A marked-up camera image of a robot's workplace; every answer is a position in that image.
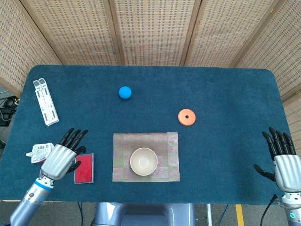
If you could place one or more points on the orange disc with hole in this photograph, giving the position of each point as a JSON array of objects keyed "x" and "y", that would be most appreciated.
[{"x": 183, "y": 118}]

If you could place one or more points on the blue ball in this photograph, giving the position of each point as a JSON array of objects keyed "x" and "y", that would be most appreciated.
[{"x": 125, "y": 92}]

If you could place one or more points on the yellow floor tape strip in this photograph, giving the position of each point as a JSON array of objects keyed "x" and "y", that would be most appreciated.
[{"x": 240, "y": 215}]

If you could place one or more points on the light brown bowl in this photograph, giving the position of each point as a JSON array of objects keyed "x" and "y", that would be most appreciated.
[{"x": 144, "y": 162}]

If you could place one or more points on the woven bamboo folding screen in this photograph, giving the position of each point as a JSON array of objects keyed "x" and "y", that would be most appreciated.
[{"x": 152, "y": 30}]

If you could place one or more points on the grey robot torso base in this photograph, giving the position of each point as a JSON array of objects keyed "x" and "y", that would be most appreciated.
[{"x": 143, "y": 215}]

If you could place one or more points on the white table leg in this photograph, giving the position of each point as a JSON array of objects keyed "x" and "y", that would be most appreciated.
[{"x": 209, "y": 215}]

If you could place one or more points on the red card in clear case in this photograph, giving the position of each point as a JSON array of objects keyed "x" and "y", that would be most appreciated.
[{"x": 85, "y": 173}]

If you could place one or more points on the crumpled white pouch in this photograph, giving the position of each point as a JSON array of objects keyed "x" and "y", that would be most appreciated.
[{"x": 38, "y": 151}]

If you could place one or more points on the woven beige placemat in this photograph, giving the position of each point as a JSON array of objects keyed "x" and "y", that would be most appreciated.
[{"x": 122, "y": 146}]

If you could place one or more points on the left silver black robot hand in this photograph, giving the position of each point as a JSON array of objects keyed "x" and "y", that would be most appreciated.
[{"x": 57, "y": 160}]

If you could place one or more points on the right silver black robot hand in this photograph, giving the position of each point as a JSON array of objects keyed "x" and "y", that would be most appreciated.
[{"x": 288, "y": 169}]

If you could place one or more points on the white folding stand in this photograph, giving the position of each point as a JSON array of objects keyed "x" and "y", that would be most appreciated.
[{"x": 45, "y": 103}]

